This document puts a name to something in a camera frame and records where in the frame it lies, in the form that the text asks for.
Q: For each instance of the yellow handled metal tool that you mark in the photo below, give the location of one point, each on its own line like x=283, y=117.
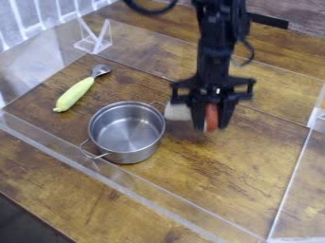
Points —
x=77, y=90

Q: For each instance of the black strip on table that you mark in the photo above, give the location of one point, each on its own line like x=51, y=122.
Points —
x=269, y=21

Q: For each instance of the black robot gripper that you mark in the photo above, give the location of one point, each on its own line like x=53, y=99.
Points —
x=211, y=86

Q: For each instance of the silver metal pot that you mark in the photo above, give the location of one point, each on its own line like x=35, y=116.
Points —
x=124, y=132

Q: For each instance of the clear acrylic triangle bracket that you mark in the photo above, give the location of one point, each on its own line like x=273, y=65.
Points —
x=94, y=43

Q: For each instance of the red and white plush mushroom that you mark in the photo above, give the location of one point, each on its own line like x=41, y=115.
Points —
x=178, y=113

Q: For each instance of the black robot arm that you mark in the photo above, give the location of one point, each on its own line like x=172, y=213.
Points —
x=223, y=27

